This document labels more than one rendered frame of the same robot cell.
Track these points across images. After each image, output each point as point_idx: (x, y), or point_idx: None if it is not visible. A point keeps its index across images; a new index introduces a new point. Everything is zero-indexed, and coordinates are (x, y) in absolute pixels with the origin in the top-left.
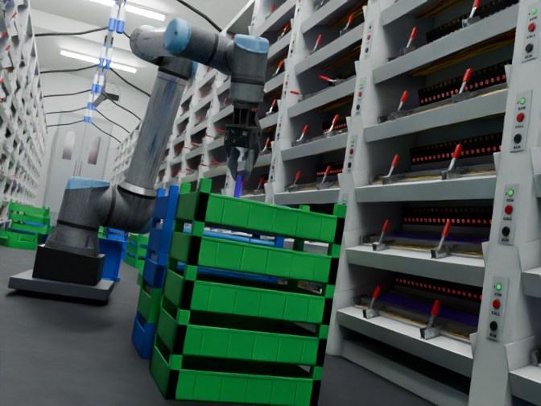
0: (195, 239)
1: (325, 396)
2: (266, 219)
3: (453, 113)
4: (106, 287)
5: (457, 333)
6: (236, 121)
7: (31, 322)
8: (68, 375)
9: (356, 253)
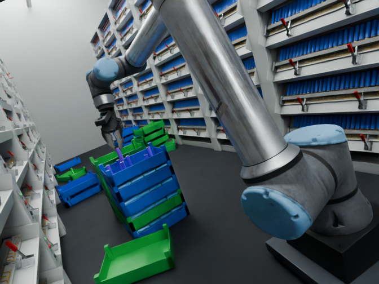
0: None
1: (108, 222)
2: (117, 154)
3: (7, 134)
4: (281, 251)
5: (43, 223)
6: (114, 116)
7: (237, 196)
8: (181, 183)
9: (40, 223)
